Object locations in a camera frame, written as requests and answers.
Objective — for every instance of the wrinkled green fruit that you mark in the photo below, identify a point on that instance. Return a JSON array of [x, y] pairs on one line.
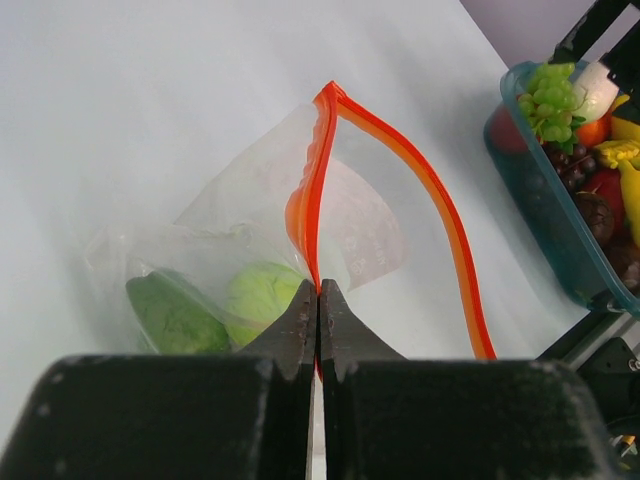
[[259, 294]]

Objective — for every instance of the clear orange zip bag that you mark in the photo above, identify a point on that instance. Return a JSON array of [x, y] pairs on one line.
[[334, 193]]

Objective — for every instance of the white radish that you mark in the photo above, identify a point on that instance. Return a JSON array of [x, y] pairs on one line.
[[594, 91]]

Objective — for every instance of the green grape bunch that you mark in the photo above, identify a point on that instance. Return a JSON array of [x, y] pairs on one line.
[[550, 106]]

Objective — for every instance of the wrinkled dark passion fruit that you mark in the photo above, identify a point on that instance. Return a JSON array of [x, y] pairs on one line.
[[598, 215]]

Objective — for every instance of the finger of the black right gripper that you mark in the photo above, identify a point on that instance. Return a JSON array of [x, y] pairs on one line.
[[622, 60]]

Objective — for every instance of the dark red apple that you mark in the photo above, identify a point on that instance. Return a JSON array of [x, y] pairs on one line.
[[606, 183]]

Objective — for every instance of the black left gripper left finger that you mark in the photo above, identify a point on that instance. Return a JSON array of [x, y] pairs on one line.
[[246, 415]]

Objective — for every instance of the purple grape bunch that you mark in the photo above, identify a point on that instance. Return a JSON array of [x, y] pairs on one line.
[[573, 169]]

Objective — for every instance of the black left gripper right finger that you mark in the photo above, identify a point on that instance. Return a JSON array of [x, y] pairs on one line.
[[387, 417]]

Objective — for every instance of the green bell pepper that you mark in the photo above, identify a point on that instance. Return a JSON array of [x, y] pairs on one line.
[[175, 316]]

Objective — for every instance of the teal plastic fruit bin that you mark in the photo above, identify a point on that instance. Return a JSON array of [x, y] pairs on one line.
[[578, 262]]

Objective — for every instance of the orange tangerine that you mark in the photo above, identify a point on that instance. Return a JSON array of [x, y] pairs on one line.
[[595, 133]]

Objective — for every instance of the yellow banana bunch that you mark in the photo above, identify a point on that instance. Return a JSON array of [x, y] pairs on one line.
[[621, 152]]

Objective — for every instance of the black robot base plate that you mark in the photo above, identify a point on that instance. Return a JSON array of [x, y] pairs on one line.
[[603, 348]]

